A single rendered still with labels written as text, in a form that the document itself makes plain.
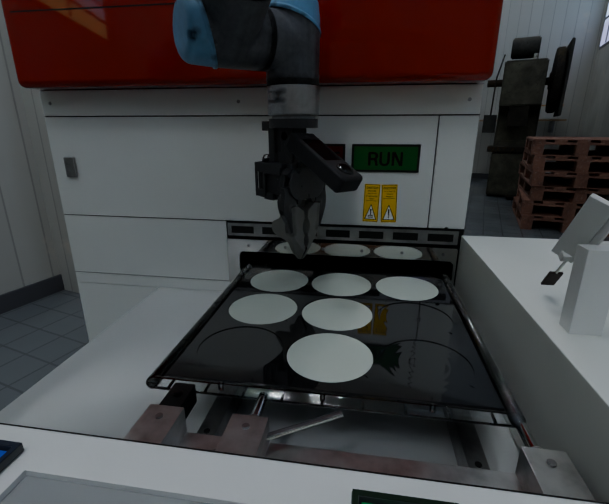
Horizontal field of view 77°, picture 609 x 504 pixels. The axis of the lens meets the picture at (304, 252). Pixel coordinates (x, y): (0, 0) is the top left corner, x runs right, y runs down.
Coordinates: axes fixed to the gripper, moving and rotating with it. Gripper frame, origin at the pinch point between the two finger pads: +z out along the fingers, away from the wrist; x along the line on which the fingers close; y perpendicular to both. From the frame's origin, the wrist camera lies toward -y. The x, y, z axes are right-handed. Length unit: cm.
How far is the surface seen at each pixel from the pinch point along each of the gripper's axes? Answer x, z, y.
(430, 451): 8.5, 14.4, -27.3
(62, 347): 3, 96, 183
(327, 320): 5.3, 6.5, -9.7
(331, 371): 13.8, 6.4, -17.5
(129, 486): 36.4, 0.4, -21.6
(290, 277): -2.1, 6.5, 5.3
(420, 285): -14.8, 6.5, -12.9
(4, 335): 22, 96, 221
